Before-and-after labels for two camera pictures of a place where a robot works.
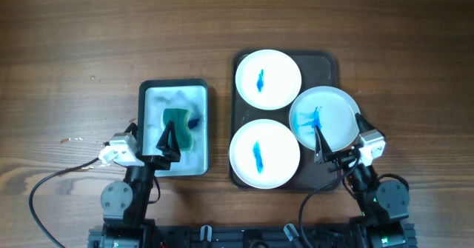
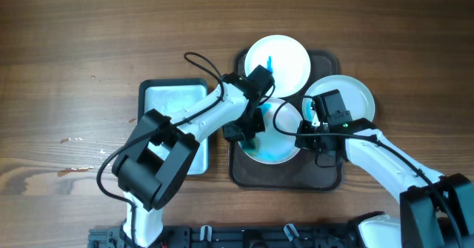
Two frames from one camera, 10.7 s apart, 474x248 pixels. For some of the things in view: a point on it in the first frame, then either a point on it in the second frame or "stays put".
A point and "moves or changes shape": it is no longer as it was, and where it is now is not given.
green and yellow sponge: [178, 116] moves or changes shape
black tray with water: [186, 103] stays put
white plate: [268, 79] moves or changes shape
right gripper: [324, 153] → [303, 141]
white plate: [264, 153] → [277, 141]
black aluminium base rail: [206, 236] stays put
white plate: [329, 109] moves or changes shape
